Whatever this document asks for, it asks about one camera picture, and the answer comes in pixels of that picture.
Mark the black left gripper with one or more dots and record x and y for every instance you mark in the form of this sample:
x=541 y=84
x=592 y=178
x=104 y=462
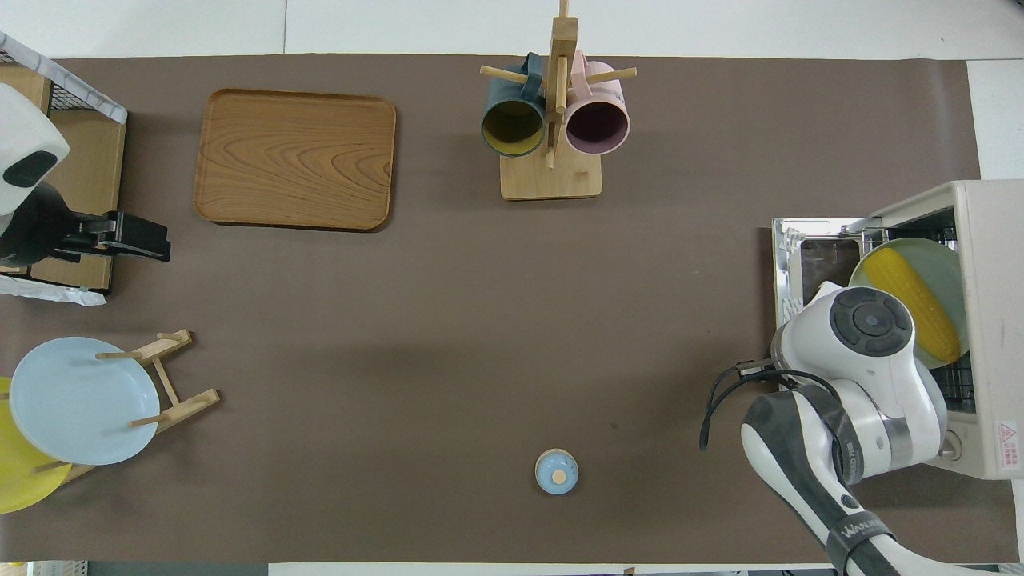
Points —
x=40 y=228

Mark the glass oven door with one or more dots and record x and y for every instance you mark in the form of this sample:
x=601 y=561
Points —
x=808 y=264

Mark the yellow corn cob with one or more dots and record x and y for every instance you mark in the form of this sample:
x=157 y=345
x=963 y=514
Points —
x=912 y=300

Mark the mint green plate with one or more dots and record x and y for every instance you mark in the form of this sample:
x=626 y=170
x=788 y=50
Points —
x=936 y=272

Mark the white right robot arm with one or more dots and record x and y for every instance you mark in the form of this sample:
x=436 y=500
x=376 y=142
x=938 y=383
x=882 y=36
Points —
x=864 y=376

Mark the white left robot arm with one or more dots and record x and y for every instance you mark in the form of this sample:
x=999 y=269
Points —
x=28 y=128

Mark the white toaster oven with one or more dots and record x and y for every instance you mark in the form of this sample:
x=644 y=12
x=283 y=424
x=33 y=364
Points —
x=996 y=320

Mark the wooden stepped shelf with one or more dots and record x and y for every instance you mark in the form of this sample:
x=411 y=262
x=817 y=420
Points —
x=96 y=176

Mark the white checked cloth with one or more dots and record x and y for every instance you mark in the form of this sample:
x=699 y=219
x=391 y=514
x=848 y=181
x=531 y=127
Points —
x=48 y=292

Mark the wooden tray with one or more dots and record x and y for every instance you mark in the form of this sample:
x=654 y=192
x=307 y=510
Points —
x=296 y=160

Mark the wooden plate rack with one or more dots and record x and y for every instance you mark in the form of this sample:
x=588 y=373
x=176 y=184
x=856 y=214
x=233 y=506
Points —
x=180 y=406

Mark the light blue plate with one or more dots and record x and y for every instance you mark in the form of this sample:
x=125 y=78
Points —
x=80 y=400

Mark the yellow plate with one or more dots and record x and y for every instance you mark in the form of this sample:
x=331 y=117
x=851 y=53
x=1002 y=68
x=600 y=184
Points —
x=24 y=484

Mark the brown table mat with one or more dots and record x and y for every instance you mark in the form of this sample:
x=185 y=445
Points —
x=440 y=320

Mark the dark blue mug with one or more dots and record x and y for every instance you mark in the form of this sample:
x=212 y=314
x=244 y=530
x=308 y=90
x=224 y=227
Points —
x=512 y=128

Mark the wooden mug rack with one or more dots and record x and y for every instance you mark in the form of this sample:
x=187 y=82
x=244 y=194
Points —
x=552 y=180

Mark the pink mug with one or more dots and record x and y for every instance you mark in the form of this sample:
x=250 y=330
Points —
x=598 y=128

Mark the small blue round bell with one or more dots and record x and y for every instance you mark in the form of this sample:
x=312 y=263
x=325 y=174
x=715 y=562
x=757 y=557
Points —
x=556 y=472

